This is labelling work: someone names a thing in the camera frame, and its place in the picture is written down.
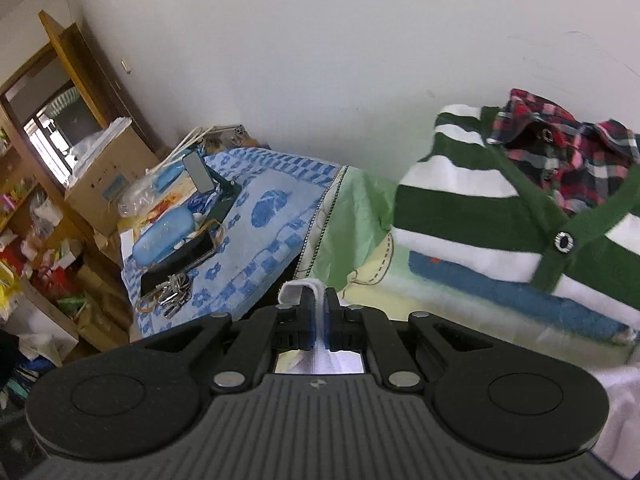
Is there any blue folded garment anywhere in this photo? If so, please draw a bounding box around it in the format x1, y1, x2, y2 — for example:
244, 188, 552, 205
407, 250, 638, 346

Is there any clear plastic bag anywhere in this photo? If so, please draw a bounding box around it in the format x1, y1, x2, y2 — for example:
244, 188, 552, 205
117, 175, 167, 219

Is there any silver smartphone on stand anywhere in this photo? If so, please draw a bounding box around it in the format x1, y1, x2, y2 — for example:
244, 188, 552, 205
181, 152, 241, 223

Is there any blue glasses case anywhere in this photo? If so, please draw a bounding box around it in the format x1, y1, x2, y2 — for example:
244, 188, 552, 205
132, 208, 197, 266

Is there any light blue case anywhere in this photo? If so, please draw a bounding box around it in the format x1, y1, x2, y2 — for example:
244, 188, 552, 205
149, 160, 187, 197

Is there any red plaid shirt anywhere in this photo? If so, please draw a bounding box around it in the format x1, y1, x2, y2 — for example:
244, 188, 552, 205
487, 88, 640, 216

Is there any black smartphone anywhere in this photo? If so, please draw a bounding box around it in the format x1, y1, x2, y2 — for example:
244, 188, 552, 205
140, 232, 222, 301

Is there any cluttered wooden shelf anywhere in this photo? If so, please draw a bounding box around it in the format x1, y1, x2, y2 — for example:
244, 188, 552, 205
0, 105, 132, 358

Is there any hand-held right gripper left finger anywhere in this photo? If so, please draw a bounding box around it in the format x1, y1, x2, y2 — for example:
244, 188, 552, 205
142, 287, 316, 394

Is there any white shirt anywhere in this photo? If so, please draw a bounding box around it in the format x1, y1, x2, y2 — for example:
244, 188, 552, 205
277, 280, 640, 478

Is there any yellow green bed sheet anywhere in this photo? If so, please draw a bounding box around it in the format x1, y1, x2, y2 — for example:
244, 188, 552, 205
295, 165, 636, 376

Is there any blue white patterned towel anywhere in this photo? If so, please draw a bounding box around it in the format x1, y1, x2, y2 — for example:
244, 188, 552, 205
120, 147, 346, 338

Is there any green white striped cardigan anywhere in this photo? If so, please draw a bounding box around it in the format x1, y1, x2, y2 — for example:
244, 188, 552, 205
390, 104, 640, 331

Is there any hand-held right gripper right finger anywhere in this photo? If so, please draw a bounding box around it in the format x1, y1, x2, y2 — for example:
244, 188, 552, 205
324, 287, 493, 394

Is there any bunch of keys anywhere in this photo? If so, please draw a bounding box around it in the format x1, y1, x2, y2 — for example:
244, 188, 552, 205
137, 272, 194, 319

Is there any wooden door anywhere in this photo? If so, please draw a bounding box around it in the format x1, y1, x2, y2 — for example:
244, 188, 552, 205
39, 10, 162, 157

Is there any cardboard box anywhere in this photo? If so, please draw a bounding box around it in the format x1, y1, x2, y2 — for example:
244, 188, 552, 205
64, 117, 161, 238

